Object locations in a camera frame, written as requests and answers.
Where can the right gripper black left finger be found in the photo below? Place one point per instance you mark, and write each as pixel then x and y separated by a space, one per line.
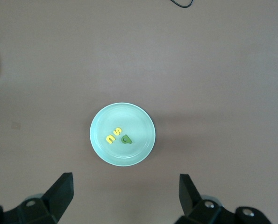
pixel 54 200

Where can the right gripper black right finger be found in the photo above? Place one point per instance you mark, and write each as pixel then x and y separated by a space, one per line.
pixel 190 200

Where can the yellow foam letter u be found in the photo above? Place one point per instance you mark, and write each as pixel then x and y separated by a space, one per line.
pixel 109 140

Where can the green foam letter d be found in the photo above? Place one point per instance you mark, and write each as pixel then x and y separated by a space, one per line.
pixel 128 141

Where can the yellow foam letter s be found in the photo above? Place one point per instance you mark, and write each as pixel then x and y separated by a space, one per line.
pixel 117 131

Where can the green plate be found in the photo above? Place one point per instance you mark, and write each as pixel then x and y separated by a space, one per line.
pixel 129 116

